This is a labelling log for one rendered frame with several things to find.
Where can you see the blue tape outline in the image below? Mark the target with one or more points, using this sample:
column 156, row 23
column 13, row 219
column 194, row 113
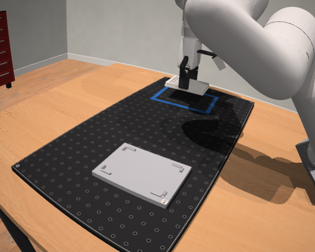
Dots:
column 207, row 111

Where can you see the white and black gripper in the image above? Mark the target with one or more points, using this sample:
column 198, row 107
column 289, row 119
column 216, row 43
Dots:
column 189, row 57

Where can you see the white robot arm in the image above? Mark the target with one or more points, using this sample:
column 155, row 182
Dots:
column 278, row 59

